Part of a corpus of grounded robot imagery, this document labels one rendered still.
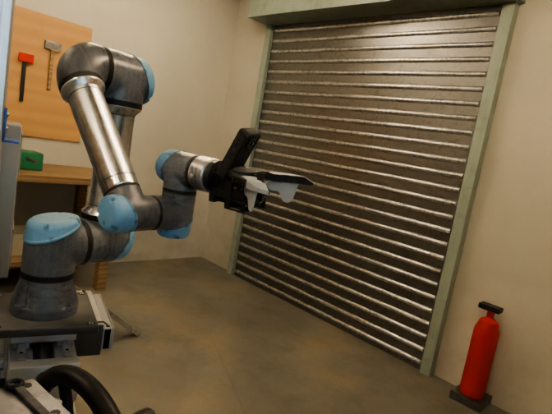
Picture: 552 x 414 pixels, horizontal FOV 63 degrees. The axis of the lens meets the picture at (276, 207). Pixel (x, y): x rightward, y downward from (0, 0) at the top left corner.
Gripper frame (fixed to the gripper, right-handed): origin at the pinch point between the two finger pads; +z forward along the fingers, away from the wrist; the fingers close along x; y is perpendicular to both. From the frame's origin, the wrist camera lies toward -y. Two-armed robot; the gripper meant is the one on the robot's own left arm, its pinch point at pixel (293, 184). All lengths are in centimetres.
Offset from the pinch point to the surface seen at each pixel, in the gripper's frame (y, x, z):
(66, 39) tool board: -40, -132, -302
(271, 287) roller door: 151, -238, -164
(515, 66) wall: -44, -239, -6
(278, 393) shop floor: 140, -111, -66
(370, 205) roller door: 58, -236, -82
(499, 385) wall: 140, -207, 27
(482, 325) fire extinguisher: 103, -199, 12
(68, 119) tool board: 20, -131, -300
